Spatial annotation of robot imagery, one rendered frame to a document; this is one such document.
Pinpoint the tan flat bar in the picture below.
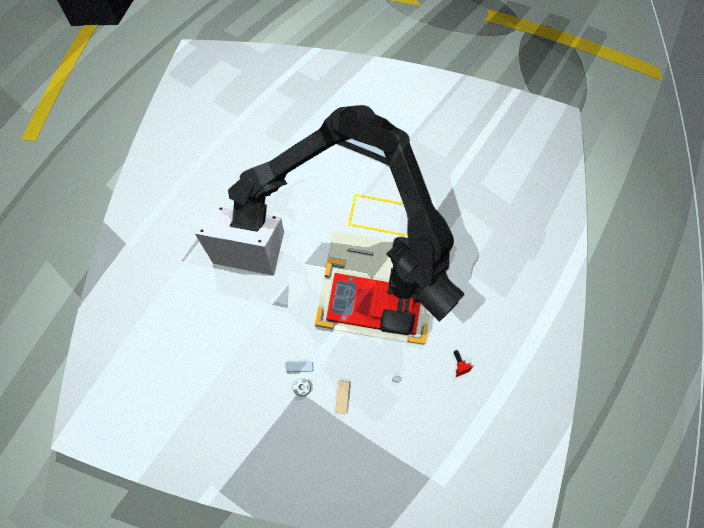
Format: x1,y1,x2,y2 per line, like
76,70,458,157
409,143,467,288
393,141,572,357
335,381,350,414

